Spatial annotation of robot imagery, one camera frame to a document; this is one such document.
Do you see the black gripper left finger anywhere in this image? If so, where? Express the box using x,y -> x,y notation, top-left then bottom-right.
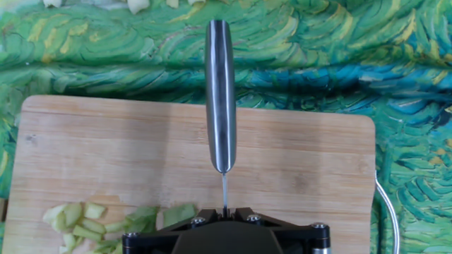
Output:
121,210 -> 225,254

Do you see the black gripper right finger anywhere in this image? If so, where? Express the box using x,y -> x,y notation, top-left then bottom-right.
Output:
227,209 -> 332,254

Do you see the steel cleaver knife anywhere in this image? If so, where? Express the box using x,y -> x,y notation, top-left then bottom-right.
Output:
204,20 -> 237,219

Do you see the bamboo cutting board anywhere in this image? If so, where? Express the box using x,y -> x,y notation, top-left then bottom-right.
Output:
1,94 -> 376,254

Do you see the painted landscape tablecloth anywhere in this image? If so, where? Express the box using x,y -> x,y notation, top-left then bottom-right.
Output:
0,0 -> 452,254

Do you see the thin white cable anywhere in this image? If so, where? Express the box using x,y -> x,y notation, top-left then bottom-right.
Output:
374,171 -> 400,254

